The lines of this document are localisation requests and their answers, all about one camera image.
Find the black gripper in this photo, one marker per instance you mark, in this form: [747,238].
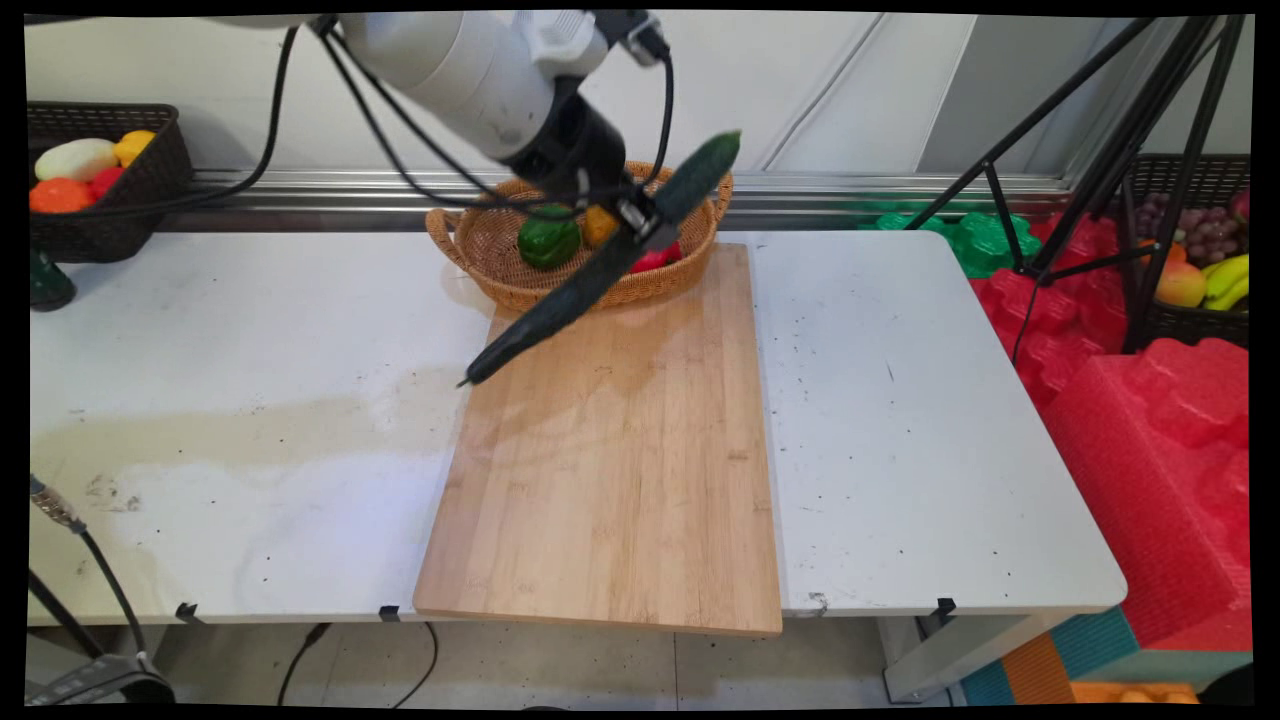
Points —
[575,150]

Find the long dark green cucumber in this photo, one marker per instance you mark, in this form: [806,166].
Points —
[560,305]

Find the red bell pepper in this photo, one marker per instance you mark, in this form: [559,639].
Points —
[655,260]

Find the orange yellow pepper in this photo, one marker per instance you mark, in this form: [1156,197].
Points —
[600,228]

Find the green bell pepper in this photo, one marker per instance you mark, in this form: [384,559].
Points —
[548,240]

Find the oval wicker basket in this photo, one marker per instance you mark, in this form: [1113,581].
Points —
[500,285]

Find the wooden cutting board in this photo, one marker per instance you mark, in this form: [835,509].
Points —
[610,450]

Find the green foam mat pile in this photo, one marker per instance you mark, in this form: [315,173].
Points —
[985,245]

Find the red foam mat pile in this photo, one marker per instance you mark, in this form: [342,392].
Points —
[1070,320]

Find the yellow toy fruit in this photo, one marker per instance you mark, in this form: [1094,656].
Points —
[135,147]

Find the orange red peach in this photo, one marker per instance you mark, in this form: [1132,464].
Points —
[1181,286]

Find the small black plastic basket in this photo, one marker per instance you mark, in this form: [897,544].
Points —
[110,230]

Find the red toy fruit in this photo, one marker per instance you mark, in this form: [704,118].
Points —
[105,183]

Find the large black fruit basket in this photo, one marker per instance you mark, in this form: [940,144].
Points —
[1190,325]

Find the purple grape bunch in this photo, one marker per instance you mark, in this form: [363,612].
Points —
[1205,235]

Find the large red foam mat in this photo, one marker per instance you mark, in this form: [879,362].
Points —
[1150,490]

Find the pale white toy melon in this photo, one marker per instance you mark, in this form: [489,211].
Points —
[75,160]

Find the yellow green banana bunch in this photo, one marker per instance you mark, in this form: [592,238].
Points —
[1228,280]

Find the orange toy fruit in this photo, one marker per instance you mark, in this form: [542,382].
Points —
[60,196]

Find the red apple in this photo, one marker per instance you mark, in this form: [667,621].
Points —
[1242,206]

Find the dark green clamp base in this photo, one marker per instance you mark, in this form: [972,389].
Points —
[50,285]

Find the teal orange foam block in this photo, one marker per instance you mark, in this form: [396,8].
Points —
[1090,650]

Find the black floor device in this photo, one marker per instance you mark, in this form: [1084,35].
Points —
[110,685]

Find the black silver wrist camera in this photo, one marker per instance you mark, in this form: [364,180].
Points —
[630,30]

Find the aluminium wall rail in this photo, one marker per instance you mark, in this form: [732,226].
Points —
[850,190]

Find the black camera tripod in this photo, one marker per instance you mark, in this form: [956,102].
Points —
[1160,120]

